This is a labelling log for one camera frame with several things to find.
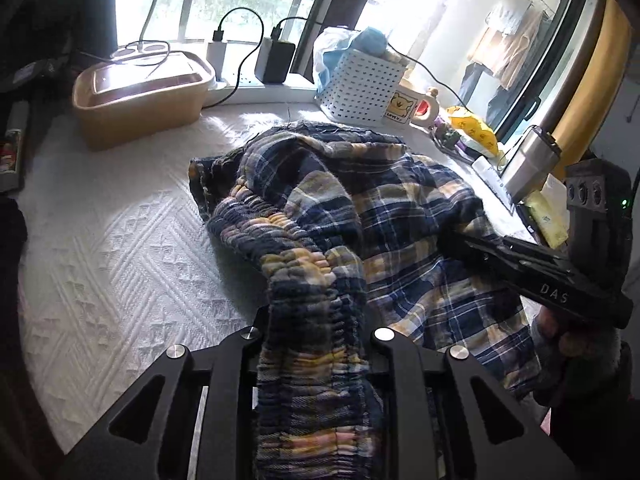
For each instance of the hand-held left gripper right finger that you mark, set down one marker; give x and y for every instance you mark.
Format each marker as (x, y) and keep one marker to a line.
(400, 360)

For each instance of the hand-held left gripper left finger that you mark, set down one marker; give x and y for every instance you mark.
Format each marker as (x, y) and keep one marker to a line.
(235, 355)

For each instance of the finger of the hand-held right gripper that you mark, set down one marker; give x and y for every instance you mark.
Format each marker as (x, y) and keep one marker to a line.
(465, 247)

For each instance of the blue plaid pants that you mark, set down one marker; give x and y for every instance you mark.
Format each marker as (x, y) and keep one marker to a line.
(350, 210)

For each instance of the person's right forearm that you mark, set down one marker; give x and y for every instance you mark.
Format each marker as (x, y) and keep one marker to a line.
(600, 425)

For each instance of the person's right hand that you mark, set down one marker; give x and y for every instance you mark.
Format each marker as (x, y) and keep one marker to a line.
(565, 340)

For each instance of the yellow tissue pack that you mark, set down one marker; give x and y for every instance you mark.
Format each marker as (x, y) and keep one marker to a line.
(547, 210)

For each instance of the white tube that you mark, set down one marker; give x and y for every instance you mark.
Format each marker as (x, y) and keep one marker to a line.
(492, 175)

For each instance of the steel tumbler with black lid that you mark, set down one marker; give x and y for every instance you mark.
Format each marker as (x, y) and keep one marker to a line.
(530, 165)

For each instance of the small green figurine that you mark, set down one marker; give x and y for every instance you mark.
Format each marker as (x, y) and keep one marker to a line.
(447, 136)

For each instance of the yellow packet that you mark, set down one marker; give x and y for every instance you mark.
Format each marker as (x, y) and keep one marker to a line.
(472, 130)

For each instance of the yellow curtain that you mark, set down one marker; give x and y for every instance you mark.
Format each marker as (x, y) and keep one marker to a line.
(590, 85)

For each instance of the cream mug with bear print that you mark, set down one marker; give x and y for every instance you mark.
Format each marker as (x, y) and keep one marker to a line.
(405, 105)

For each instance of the dark hanging trousers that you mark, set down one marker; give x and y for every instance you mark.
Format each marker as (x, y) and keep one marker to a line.
(475, 90)

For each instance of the beige hanging garment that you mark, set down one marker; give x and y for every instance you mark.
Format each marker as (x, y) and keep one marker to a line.
(520, 55)

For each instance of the white perforated basket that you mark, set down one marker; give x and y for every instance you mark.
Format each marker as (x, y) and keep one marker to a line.
(360, 87)

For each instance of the white hanging shirt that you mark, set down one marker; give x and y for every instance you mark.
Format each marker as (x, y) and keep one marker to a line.
(512, 12)

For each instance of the blue plastic bag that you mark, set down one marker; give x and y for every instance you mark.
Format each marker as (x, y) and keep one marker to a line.
(372, 40)

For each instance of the black cloth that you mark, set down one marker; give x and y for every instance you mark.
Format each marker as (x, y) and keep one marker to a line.
(10, 240)

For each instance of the tan food container clear lid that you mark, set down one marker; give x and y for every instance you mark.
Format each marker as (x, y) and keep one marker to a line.
(140, 105)

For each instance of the black charger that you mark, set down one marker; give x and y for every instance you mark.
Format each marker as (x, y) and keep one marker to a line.
(274, 60)

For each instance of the white power strip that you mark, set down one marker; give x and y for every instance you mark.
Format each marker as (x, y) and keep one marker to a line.
(250, 85)

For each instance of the dark slim packet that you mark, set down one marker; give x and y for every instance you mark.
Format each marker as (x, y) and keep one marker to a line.
(12, 145)

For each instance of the white desk lamp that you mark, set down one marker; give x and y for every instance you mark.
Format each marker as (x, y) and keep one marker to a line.
(150, 10)

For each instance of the teal curtain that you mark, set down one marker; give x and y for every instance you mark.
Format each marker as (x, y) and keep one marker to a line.
(75, 0)

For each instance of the dark window post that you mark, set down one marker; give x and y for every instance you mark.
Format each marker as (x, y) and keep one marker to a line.
(340, 0)

